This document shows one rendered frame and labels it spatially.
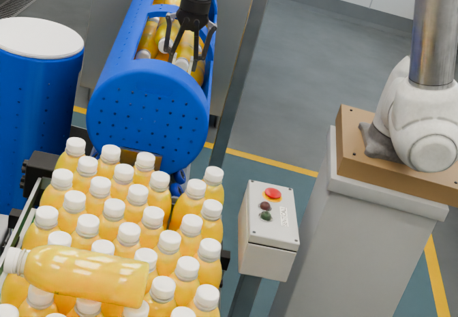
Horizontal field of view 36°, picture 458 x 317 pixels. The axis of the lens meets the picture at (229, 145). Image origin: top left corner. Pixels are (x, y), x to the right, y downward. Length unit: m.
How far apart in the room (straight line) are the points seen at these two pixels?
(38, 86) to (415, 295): 1.98
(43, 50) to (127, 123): 0.51
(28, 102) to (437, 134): 1.13
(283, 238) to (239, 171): 2.37
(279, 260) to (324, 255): 0.60
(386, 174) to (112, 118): 0.72
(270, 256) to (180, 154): 0.40
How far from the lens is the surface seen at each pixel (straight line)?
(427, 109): 1.64
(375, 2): 6.81
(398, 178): 1.88
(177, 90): 1.60
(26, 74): 2.06
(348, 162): 1.85
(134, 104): 1.62
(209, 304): 1.18
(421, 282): 3.43
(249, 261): 1.40
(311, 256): 1.99
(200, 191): 1.43
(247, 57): 3.09
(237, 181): 3.64
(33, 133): 2.15
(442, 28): 1.60
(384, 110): 1.86
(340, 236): 1.95
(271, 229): 1.39
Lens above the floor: 1.87
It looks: 28 degrees down
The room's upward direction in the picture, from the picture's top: 15 degrees clockwise
